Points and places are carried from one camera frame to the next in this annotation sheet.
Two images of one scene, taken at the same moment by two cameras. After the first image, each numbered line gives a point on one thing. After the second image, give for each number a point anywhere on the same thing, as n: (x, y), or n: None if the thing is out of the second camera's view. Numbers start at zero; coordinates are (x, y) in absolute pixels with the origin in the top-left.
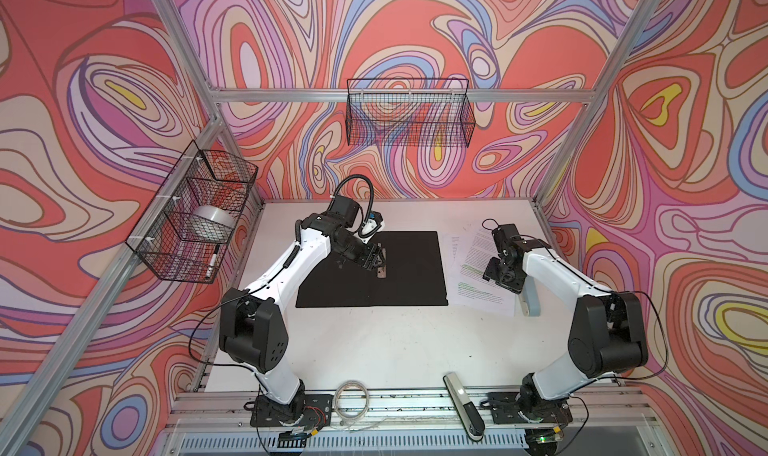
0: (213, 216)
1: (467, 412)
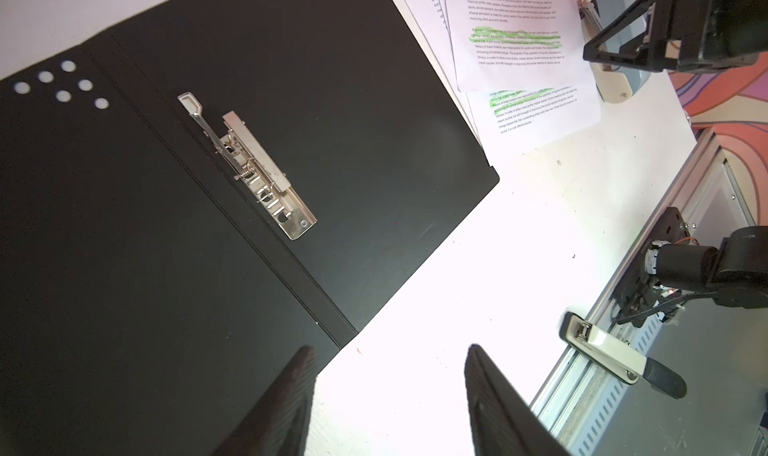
0: None
1: (620, 359)
